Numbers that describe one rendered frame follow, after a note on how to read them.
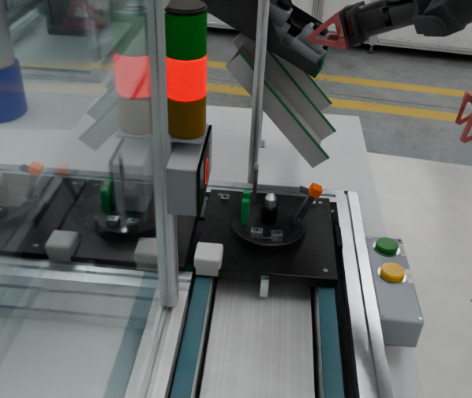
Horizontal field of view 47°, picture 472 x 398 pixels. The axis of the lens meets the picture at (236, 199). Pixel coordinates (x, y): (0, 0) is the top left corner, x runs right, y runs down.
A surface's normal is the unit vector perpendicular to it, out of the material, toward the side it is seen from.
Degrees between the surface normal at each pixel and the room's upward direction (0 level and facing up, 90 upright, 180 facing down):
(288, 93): 90
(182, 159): 0
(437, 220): 0
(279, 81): 90
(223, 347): 0
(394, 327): 90
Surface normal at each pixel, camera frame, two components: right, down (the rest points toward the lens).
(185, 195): -0.08, 0.56
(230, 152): 0.04, -0.83
